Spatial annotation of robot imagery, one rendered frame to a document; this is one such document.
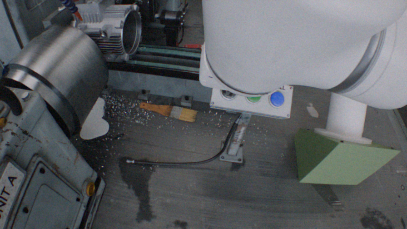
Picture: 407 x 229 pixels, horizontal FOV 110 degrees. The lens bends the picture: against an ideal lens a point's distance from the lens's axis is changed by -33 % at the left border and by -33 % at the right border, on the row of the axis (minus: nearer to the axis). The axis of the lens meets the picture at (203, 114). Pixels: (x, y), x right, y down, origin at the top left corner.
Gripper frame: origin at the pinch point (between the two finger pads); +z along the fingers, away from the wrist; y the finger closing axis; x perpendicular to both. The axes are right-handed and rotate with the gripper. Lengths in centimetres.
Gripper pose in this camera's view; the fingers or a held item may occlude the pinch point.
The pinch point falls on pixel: (232, 85)
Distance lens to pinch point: 35.9
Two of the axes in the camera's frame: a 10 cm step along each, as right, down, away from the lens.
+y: -9.9, -1.6, 0.4
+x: -1.6, 9.9, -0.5
